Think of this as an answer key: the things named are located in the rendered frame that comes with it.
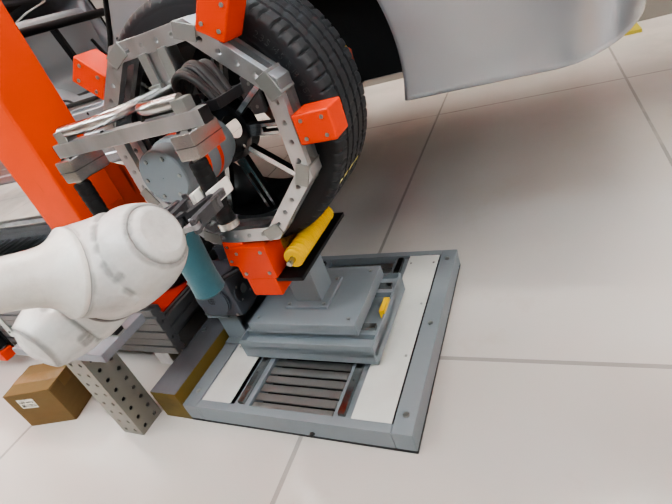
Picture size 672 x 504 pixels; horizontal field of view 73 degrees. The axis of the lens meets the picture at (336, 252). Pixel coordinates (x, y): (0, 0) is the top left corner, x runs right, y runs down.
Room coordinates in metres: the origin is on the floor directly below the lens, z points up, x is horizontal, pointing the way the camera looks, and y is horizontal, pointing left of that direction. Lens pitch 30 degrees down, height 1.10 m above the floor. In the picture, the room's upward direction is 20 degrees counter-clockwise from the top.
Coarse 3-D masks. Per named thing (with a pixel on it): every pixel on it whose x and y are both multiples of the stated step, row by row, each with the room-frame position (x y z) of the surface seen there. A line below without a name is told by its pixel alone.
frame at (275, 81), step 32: (160, 32) 1.09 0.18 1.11; (192, 32) 1.05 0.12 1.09; (128, 64) 1.19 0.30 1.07; (224, 64) 1.03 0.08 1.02; (256, 64) 1.00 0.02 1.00; (128, 96) 1.24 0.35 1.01; (288, 96) 1.02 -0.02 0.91; (288, 128) 0.98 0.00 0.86; (128, 160) 1.24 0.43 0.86; (288, 192) 1.02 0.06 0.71; (256, 224) 1.14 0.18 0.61; (288, 224) 1.05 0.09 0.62
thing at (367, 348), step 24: (384, 288) 1.25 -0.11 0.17; (384, 312) 1.13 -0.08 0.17; (264, 336) 1.26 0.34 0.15; (288, 336) 1.22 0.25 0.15; (312, 336) 1.17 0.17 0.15; (336, 336) 1.12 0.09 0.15; (360, 336) 1.08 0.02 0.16; (384, 336) 1.08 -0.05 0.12; (336, 360) 1.08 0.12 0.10; (360, 360) 1.03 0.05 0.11
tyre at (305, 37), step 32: (160, 0) 1.19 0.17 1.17; (192, 0) 1.14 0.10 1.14; (256, 0) 1.13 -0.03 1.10; (288, 0) 1.19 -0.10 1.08; (128, 32) 1.25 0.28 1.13; (256, 32) 1.07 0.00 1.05; (288, 32) 1.06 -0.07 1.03; (320, 32) 1.16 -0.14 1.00; (288, 64) 1.05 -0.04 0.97; (320, 64) 1.06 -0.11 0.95; (352, 64) 1.18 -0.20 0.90; (320, 96) 1.03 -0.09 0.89; (352, 96) 1.12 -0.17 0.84; (352, 128) 1.11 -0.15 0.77; (320, 160) 1.05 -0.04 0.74; (352, 160) 1.14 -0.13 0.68; (320, 192) 1.07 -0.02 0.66
